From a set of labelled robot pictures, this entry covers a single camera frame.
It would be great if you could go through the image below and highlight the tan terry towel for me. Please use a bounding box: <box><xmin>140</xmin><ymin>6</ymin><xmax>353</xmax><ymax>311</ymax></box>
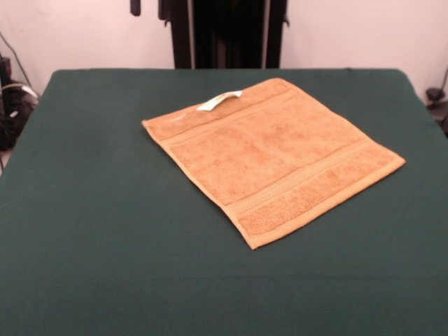
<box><xmin>141</xmin><ymin>77</ymin><xmax>407</xmax><ymax>251</ymax></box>

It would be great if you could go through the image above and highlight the dark green table cloth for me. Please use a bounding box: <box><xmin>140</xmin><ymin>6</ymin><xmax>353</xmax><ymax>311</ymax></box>
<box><xmin>0</xmin><ymin>68</ymin><xmax>448</xmax><ymax>336</ymax></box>

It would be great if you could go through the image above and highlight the dark stand base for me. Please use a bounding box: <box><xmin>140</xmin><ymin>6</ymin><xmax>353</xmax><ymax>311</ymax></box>
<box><xmin>425</xmin><ymin>87</ymin><xmax>448</xmax><ymax>137</ymax></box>

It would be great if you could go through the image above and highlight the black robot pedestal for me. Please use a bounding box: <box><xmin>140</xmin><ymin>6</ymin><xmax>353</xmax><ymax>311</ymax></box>
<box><xmin>163</xmin><ymin>0</ymin><xmax>291</xmax><ymax>70</ymax></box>

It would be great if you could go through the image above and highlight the black wall box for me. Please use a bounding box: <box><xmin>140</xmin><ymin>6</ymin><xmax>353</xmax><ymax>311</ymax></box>
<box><xmin>0</xmin><ymin>55</ymin><xmax>14</xmax><ymax>87</ymax></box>

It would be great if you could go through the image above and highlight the black cable tangle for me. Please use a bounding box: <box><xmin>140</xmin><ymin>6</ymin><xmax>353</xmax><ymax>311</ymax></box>
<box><xmin>0</xmin><ymin>82</ymin><xmax>40</xmax><ymax>151</ymax></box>

